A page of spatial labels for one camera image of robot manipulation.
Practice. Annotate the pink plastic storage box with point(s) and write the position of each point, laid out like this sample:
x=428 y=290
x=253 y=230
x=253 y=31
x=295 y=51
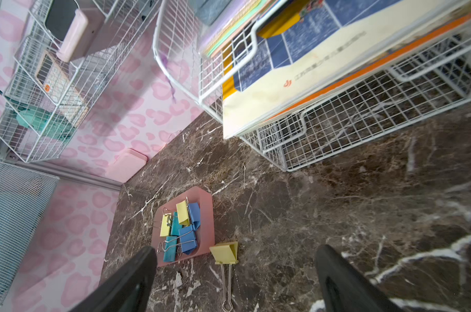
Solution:
x=205 y=234

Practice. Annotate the teal binder clip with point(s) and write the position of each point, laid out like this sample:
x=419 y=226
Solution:
x=175 y=226
x=170 y=249

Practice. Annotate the pink box lid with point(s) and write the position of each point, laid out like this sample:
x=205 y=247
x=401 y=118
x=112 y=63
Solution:
x=126 y=166

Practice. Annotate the blue binder clip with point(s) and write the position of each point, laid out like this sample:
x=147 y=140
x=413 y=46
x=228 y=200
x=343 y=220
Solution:
x=194 y=212
x=186 y=241

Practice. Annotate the white wire wall shelf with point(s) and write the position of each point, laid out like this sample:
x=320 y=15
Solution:
x=91 y=74

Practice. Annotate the pink white small device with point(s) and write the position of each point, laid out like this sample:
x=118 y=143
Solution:
x=80 y=27

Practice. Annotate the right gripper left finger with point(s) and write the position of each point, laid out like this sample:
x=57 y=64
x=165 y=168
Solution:
x=128 y=289

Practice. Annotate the cream book lower tray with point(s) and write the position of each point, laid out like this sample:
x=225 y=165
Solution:
x=334 y=39

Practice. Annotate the stack of coloured papers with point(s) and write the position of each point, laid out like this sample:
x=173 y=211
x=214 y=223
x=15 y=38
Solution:
x=226 y=19

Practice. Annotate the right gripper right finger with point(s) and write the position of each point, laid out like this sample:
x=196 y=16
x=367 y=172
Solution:
x=344 y=288

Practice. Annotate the large yellow binder clip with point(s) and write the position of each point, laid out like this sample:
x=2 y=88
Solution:
x=226 y=256

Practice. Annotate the white wire desk organizer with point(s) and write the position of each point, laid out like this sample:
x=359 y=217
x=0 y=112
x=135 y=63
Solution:
x=417 y=80

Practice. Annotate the white calculator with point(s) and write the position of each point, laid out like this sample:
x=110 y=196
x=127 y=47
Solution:
x=56 y=83

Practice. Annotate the green desk lamp gadget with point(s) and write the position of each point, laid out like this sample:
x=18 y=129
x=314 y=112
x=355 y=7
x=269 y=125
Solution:
x=28 y=110

